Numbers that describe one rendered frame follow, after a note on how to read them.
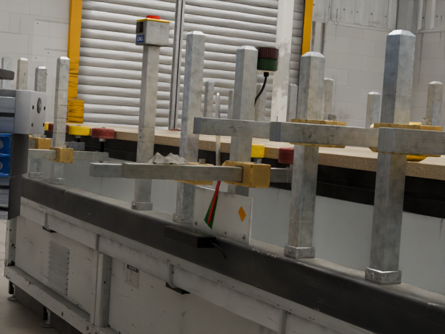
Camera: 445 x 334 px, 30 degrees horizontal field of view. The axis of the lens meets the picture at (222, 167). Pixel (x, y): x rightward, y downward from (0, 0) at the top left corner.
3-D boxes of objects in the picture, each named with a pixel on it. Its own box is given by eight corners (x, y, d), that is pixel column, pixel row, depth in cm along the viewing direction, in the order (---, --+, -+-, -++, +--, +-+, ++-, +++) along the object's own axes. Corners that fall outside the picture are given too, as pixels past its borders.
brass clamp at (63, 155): (57, 162, 284) (57, 148, 284) (45, 160, 296) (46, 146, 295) (74, 163, 287) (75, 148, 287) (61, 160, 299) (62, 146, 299)
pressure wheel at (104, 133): (97, 158, 302) (98, 126, 302) (116, 160, 300) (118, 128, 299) (86, 158, 295) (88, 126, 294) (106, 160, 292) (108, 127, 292)
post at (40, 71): (31, 193, 313) (38, 65, 311) (28, 192, 316) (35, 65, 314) (40, 193, 315) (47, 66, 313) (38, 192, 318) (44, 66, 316)
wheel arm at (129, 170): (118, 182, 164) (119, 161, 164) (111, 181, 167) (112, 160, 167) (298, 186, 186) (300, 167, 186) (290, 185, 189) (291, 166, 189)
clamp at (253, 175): (249, 187, 176) (251, 164, 175) (218, 181, 187) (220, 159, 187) (272, 188, 179) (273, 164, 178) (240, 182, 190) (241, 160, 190)
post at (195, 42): (181, 225, 205) (193, 30, 202) (174, 224, 208) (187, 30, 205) (193, 225, 206) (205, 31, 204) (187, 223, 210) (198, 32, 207)
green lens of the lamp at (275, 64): (259, 68, 182) (260, 58, 182) (246, 69, 187) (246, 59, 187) (283, 70, 185) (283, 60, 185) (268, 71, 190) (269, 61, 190)
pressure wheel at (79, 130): (85, 154, 324) (87, 124, 324) (91, 156, 317) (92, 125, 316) (65, 153, 321) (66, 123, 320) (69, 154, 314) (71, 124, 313)
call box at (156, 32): (145, 46, 223) (146, 17, 222) (134, 48, 229) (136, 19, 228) (168, 49, 226) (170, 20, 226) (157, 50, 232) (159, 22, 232)
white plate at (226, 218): (247, 244, 175) (250, 197, 175) (191, 227, 198) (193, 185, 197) (249, 244, 176) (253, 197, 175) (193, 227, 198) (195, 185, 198)
